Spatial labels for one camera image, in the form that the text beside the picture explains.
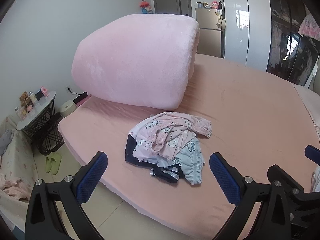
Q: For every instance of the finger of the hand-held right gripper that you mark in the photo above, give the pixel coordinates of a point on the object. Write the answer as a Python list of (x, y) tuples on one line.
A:
[(287, 180), (313, 152)]

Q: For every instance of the white wall socket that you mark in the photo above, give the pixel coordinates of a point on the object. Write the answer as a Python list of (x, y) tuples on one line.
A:
[(68, 89)]

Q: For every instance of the pink fluffy blanket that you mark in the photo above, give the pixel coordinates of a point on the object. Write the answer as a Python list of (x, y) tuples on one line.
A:
[(12, 187)]

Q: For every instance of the green slipper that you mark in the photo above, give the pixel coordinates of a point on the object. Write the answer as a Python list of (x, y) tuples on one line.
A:
[(56, 163), (49, 165)]

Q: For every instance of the navy striped-trim garment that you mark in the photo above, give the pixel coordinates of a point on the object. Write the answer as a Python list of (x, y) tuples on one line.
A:
[(162, 175)]

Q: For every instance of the pink toy figure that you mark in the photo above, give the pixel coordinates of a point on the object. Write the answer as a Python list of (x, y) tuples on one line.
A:
[(45, 92)]

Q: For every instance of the pink plush doll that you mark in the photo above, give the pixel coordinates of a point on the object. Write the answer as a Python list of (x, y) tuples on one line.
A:
[(214, 4)]

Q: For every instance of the brown teddy bear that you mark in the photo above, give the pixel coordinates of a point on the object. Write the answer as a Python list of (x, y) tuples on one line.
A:
[(24, 98)]

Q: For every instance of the clear plastic box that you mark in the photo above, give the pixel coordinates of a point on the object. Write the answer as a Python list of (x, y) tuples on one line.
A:
[(21, 112)]

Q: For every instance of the floral covered sofa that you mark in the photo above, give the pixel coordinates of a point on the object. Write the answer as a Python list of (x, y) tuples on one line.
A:
[(17, 155)]

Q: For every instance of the gold fridge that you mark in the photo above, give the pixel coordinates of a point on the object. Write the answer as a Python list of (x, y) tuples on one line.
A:
[(207, 32)]

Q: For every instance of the pink bed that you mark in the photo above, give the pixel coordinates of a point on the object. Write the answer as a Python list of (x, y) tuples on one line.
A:
[(250, 117)]

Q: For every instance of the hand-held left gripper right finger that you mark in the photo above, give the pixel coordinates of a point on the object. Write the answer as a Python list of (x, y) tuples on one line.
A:
[(225, 180)]

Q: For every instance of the folded pink quilt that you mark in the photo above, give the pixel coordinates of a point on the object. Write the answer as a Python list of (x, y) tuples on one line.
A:
[(135, 62)]

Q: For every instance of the small white box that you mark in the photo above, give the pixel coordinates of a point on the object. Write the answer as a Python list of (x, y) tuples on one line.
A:
[(315, 70)]

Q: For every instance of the white crumpled garment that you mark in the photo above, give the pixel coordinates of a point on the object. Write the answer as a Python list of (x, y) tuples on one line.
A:
[(316, 180)]

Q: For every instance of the beige hanging bag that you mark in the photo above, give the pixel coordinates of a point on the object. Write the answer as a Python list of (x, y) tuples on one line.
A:
[(221, 22)]

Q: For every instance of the white jar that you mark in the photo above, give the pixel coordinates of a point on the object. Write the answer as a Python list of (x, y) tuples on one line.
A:
[(33, 100)]

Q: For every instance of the pink printed pants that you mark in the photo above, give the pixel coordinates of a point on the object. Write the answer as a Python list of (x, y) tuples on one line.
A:
[(175, 145)]

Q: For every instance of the red plush toy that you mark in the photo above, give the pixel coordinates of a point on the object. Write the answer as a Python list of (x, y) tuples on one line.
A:
[(145, 7)]

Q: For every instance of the pink frilly cloth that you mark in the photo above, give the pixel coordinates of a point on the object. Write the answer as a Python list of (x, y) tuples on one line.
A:
[(310, 27)]

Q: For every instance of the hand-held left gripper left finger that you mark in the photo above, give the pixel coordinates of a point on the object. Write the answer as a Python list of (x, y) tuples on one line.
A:
[(91, 177)]

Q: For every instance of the cream plastic stool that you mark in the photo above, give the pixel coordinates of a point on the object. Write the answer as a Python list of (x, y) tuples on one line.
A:
[(68, 108)]

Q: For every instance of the light blue printed shorts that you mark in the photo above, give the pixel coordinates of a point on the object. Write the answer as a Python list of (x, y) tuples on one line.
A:
[(190, 162)]

